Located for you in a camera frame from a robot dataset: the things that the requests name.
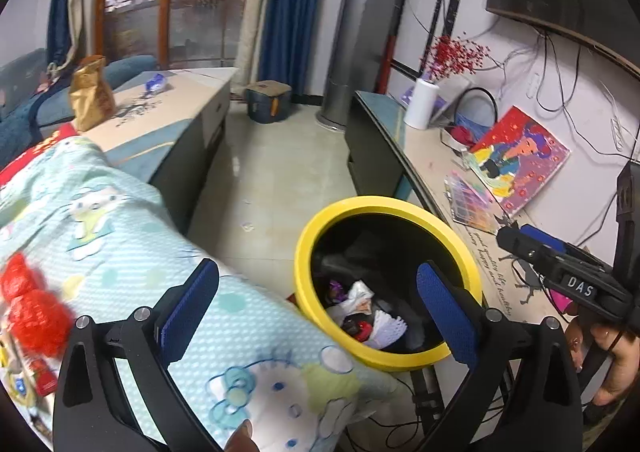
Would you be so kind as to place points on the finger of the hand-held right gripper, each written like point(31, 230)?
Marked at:
point(545, 238)
point(550, 269)

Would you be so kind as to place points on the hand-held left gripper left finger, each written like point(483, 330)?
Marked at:
point(192, 307)

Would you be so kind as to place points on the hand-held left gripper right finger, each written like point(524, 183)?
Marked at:
point(447, 314)

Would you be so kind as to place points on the white foam net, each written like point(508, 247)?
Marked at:
point(390, 329)

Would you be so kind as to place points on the white plastic bag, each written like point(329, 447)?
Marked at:
point(357, 299)

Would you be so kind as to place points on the yellow rim trash bin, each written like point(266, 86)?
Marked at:
point(305, 272)

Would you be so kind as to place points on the red plastic bag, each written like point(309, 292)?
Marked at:
point(37, 312)

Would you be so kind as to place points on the person's right hand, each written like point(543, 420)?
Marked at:
point(625, 362)

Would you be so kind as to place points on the person's left hand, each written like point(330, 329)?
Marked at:
point(247, 439)

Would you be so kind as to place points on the colourful bead box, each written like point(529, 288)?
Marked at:
point(472, 202)

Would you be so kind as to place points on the colourful figure painting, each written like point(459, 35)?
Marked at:
point(525, 157)

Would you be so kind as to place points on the light blue printed blanket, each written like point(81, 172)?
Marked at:
point(140, 232)

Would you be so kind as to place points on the small red ornament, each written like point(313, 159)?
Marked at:
point(462, 136)

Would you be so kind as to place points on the television stand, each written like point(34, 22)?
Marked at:
point(395, 157)

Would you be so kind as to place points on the coffee table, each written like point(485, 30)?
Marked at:
point(170, 132)

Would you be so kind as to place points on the white ribbed vase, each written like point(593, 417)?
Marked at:
point(420, 104)

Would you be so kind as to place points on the red berry branches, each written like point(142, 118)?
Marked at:
point(455, 54)

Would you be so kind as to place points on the scattered seed shells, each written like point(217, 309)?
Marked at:
point(137, 109)

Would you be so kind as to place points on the red blanket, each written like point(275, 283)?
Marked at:
point(45, 147)

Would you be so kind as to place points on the dark storage stool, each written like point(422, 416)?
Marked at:
point(267, 102)

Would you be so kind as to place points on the blue foil wrapper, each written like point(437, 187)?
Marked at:
point(156, 83)

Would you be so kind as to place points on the gold paper bag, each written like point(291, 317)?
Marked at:
point(92, 94)

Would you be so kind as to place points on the blue grey sofa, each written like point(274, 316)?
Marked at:
point(25, 102)

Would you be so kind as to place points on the grey tower air conditioner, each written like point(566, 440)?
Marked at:
point(360, 32)

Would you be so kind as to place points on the wooden frame glass sliding door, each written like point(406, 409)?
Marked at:
point(200, 2)

